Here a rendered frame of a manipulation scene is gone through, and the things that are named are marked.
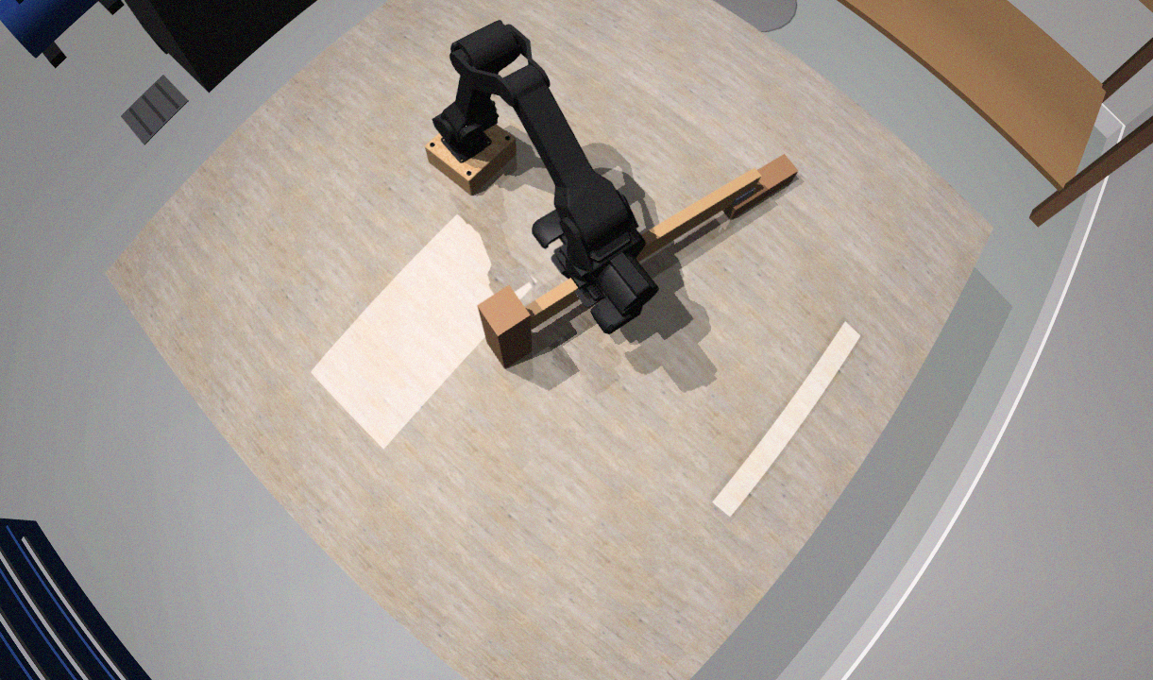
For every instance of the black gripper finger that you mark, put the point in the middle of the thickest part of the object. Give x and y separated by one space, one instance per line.
559 267
586 299

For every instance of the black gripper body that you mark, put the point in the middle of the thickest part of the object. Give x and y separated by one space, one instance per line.
546 230

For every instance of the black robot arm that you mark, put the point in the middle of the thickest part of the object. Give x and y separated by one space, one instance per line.
596 219

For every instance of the long wooden rail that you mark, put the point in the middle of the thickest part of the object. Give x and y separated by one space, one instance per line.
560 297

